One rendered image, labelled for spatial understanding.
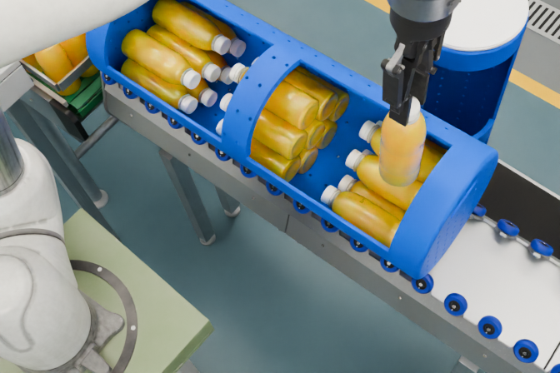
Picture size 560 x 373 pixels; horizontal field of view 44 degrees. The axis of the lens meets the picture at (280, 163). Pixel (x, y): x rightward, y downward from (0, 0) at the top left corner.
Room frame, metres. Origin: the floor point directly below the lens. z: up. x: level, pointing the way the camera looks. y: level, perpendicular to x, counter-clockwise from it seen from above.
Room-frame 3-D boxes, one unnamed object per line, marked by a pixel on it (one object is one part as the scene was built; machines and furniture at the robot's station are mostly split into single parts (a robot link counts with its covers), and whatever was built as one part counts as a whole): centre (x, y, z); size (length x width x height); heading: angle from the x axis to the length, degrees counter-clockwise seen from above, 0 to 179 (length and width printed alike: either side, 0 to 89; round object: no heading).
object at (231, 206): (1.17, 0.20, 0.31); 0.06 x 0.06 x 0.63; 43
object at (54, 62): (1.14, 0.50, 0.99); 0.07 x 0.07 x 0.18
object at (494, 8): (1.07, -0.50, 1.03); 0.28 x 0.28 x 0.01
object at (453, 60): (1.07, -0.50, 0.59); 0.28 x 0.28 x 0.88
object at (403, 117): (0.54, -0.18, 1.46); 0.03 x 0.01 x 0.07; 43
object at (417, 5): (0.55, -0.20, 1.69); 0.09 x 0.09 x 0.06
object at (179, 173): (1.07, 0.31, 0.31); 0.06 x 0.06 x 0.63; 43
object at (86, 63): (1.23, 0.36, 0.96); 0.40 x 0.01 x 0.03; 133
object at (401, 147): (0.56, -0.20, 1.33); 0.07 x 0.07 x 0.18
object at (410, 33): (0.55, -0.20, 1.62); 0.08 x 0.07 x 0.09; 133
